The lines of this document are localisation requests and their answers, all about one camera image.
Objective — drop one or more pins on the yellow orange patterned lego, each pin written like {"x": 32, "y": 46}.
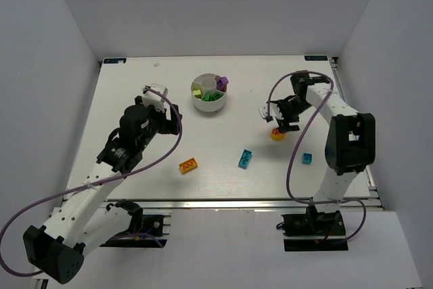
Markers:
{"x": 276, "y": 135}

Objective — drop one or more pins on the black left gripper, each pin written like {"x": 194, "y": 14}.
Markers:
{"x": 170, "y": 121}

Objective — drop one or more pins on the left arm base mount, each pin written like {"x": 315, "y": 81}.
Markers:
{"x": 153, "y": 233}

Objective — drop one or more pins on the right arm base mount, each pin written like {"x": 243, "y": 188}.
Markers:
{"x": 299, "y": 235}

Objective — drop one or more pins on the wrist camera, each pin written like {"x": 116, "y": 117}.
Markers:
{"x": 269, "y": 113}
{"x": 154, "y": 95}

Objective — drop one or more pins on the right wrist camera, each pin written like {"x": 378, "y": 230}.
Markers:
{"x": 269, "y": 113}

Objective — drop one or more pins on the long teal lego brick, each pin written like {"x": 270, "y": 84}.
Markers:
{"x": 245, "y": 159}

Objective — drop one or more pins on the white round divided container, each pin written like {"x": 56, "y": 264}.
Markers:
{"x": 209, "y": 92}

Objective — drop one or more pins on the blue label corner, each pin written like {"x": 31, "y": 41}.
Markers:
{"x": 315, "y": 58}
{"x": 114, "y": 60}

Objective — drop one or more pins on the aluminium front rail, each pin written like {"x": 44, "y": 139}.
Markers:
{"x": 370, "y": 203}

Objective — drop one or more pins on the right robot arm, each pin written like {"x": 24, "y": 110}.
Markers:
{"x": 350, "y": 143}

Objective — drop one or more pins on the green sloped lego brick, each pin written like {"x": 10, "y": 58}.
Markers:
{"x": 216, "y": 96}

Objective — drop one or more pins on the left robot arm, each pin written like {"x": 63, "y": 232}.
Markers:
{"x": 59, "y": 247}

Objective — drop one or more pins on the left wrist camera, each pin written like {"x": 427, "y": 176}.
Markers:
{"x": 154, "y": 95}

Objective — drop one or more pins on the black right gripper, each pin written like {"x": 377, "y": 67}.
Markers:
{"x": 288, "y": 121}

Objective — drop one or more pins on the light purple lego brick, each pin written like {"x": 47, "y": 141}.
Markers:
{"x": 224, "y": 80}

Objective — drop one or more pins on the small teal lego brick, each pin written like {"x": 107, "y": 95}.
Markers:
{"x": 306, "y": 158}

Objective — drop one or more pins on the blue label right corner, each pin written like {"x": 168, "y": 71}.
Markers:
{"x": 315, "y": 58}

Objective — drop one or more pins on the orange rectangular lego brick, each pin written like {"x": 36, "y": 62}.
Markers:
{"x": 188, "y": 165}

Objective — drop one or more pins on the blue label left corner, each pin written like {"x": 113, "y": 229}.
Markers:
{"x": 114, "y": 60}

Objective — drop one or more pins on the dark green curved lego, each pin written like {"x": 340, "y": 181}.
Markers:
{"x": 207, "y": 97}

